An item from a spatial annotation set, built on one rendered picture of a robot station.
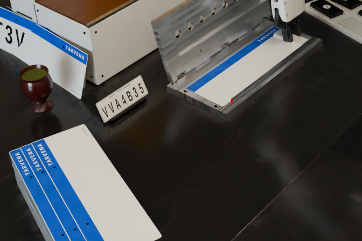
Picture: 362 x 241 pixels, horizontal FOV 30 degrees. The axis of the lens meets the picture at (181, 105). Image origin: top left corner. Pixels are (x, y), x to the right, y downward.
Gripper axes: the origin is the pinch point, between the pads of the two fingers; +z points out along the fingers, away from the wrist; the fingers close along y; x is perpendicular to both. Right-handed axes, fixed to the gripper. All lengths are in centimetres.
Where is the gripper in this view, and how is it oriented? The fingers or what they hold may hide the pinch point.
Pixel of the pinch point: (291, 32)
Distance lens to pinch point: 197.6
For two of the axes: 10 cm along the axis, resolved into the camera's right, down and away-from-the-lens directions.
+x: -7.1, -2.0, 6.7
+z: 2.1, 8.5, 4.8
